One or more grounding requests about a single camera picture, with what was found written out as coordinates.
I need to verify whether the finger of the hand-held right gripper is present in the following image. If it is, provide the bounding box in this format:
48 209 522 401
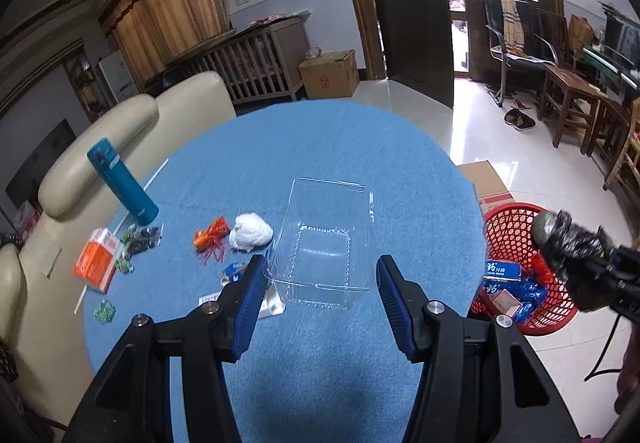
597 243 640 281
607 280 640 320

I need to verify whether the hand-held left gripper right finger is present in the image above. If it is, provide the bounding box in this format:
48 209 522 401
375 254 583 443

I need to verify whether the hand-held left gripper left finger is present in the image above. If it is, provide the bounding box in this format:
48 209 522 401
62 254 268 443

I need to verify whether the white medicine box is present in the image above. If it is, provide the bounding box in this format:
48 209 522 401
198 280 286 321

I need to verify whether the small blue toothpaste box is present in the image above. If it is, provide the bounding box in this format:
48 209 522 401
221 262 251 285

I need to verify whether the black plastic bag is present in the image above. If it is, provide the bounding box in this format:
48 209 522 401
531 210 618 313

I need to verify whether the white tissue ball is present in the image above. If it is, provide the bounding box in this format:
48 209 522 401
229 213 274 253

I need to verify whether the orange wrapper with red ribbon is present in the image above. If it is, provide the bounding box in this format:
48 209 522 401
194 217 232 266

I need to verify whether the red plastic bag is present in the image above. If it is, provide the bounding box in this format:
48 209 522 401
530 253 553 281

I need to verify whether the clear plastic tray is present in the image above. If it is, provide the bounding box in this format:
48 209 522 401
264 177 376 311

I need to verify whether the blue plastic bag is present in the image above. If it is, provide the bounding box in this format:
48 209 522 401
515 273 548 324

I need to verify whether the large blue toothpaste box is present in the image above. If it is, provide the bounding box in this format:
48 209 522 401
482 260 523 296

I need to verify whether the orange box with barcode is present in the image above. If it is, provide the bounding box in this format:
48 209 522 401
492 290 521 319

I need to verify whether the red plastic basket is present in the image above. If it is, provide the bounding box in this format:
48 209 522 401
468 203 576 336

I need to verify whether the person's dark clothing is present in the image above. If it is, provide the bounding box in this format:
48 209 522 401
615 333 640 416

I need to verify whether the clear bag of dark candies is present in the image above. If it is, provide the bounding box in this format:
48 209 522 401
127 224 163 254

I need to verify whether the flat cardboard box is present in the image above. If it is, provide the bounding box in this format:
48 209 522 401
457 160 518 214

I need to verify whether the white drinking straw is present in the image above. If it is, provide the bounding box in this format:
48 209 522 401
74 158 171 315

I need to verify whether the orange and white carton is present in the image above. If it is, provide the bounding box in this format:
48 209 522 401
72 228 123 294

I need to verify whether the teal thermos bottle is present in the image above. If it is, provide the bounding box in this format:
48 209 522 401
87 138 160 226

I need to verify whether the wooden stool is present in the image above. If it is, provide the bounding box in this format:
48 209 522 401
537 65 608 154

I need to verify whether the glass media stand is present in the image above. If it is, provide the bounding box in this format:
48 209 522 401
582 45 640 94

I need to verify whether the pale paper sheet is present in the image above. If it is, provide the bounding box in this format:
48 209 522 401
42 247 63 279

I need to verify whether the cream leather sofa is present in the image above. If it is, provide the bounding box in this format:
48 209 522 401
0 70 238 429

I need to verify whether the black monitor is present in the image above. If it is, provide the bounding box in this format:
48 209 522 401
602 5 640 74

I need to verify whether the brown paper bag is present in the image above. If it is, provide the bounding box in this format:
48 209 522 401
570 14 596 54

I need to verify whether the grey wooden crib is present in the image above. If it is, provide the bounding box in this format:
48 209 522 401
165 15 310 104

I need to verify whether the brown cardboard box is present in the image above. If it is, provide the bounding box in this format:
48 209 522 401
298 49 360 100

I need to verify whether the dark wooden armchair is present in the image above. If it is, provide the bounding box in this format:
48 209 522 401
535 8 576 68

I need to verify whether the striped towel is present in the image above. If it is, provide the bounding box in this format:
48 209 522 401
500 0 526 54

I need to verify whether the white appliance cabinet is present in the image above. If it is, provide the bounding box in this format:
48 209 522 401
97 50 138 106

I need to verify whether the dark door with stained glass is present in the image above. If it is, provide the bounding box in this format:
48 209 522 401
352 0 456 108

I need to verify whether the wooden display shelf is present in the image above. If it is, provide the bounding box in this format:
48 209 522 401
65 55 108 121

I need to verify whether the beige curtain with red band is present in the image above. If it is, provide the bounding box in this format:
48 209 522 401
100 0 232 84

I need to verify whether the black cable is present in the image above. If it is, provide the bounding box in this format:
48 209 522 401
585 310 626 381

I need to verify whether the metal frame chair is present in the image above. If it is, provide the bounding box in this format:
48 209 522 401
484 0 546 108

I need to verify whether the black wall television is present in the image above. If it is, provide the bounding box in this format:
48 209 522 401
5 119 78 208

